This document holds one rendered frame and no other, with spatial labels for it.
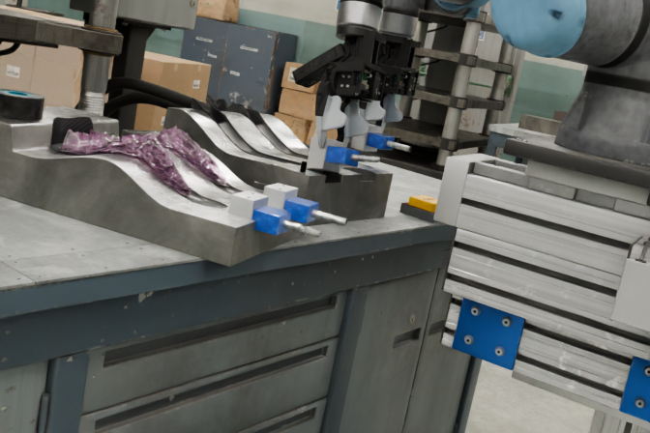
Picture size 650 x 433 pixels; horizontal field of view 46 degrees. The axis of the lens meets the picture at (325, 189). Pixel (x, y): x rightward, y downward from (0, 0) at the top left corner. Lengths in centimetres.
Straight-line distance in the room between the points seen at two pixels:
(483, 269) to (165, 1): 135
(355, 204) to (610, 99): 58
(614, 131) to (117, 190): 65
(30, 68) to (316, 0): 410
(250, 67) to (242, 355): 724
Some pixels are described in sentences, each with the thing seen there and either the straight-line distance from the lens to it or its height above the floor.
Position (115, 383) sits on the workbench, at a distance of 113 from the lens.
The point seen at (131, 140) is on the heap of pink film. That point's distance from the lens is 117.
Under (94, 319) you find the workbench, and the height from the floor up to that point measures 71.
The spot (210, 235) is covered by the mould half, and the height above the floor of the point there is 83.
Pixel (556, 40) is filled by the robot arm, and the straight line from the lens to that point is 91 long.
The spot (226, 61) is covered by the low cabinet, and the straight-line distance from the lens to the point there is 859.
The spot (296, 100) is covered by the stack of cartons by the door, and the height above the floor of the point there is 45.
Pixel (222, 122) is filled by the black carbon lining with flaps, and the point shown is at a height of 92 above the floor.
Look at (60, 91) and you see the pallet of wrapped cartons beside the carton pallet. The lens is 526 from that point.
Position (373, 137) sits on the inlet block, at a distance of 162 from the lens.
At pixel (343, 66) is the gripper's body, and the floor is 108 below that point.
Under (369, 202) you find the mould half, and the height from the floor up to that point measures 83.
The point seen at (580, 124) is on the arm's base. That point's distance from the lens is 103.
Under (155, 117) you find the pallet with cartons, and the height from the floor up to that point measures 32.
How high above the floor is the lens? 111
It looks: 11 degrees down
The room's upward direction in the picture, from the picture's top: 11 degrees clockwise
